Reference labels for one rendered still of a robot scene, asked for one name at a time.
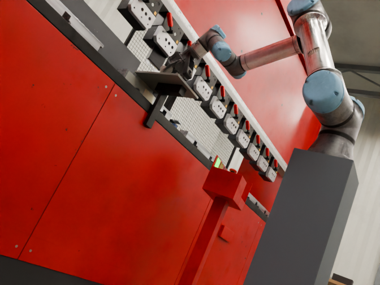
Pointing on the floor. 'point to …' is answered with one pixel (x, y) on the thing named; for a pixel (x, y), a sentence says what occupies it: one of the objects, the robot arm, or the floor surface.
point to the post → (169, 102)
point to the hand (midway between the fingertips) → (163, 82)
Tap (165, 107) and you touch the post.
